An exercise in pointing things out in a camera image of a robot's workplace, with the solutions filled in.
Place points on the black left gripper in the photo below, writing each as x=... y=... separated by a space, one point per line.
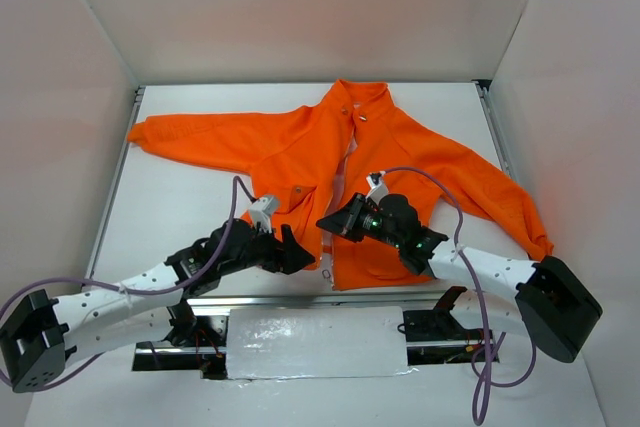
x=279 y=251

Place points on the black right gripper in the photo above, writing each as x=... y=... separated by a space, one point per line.
x=351 y=217

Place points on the orange zip-up jacket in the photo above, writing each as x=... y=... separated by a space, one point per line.
x=315 y=158

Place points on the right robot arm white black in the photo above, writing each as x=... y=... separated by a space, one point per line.
x=558 y=311

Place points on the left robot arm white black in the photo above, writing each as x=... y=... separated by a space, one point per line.
x=44 y=335

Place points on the white foil-wrapped block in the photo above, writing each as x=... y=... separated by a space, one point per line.
x=282 y=344

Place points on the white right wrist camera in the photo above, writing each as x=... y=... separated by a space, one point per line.
x=377 y=186

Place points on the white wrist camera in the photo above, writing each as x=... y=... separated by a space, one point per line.
x=377 y=186
x=261 y=211

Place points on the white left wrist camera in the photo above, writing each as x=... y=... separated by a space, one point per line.
x=261 y=211

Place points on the aluminium frame rail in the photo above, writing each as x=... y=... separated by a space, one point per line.
x=158 y=206

